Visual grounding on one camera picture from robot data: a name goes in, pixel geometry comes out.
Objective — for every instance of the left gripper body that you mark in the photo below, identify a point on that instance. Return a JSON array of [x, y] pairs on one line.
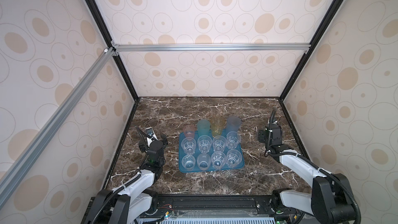
[[163, 142]]

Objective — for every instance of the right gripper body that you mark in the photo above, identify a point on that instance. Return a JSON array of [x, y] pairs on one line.
[[263, 134]]

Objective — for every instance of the pink plastic cup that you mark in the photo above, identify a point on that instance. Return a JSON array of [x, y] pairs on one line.
[[189, 131]]

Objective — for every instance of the clear faceted cup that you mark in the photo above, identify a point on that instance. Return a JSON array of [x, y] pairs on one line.
[[233, 140], [219, 143]]

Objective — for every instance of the blue textured plastic cup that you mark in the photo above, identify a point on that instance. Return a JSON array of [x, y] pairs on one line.
[[233, 124]]

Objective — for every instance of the teal plastic tray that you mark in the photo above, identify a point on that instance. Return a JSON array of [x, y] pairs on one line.
[[181, 154]]

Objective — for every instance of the frosted white plastic cup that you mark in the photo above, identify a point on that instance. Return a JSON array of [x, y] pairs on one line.
[[204, 161]]

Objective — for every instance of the green textured plastic cup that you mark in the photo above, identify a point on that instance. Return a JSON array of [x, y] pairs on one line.
[[203, 127]]

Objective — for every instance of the clear faceted cup back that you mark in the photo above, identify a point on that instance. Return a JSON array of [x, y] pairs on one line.
[[219, 143]]

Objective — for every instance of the yellow plastic cup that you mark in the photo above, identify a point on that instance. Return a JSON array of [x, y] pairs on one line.
[[217, 124]]

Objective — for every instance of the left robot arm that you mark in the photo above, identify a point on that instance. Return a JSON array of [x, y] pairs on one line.
[[133, 189]]

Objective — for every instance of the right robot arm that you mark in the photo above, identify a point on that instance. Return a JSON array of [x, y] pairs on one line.
[[314, 183]]

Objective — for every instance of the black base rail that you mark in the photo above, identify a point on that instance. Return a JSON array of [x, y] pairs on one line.
[[213, 203]]

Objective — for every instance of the horizontal aluminium rail back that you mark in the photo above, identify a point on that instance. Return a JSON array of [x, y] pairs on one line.
[[211, 47]]

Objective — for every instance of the black frame post left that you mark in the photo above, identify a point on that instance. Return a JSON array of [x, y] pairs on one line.
[[103, 29]]

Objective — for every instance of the black frame post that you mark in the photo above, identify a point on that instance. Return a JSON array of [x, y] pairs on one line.
[[324, 24], [103, 29]]

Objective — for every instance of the diagonal aluminium rail left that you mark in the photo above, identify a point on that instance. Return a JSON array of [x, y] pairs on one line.
[[30, 155]]

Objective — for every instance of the black frame post right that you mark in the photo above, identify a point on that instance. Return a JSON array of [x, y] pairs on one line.
[[324, 24]]

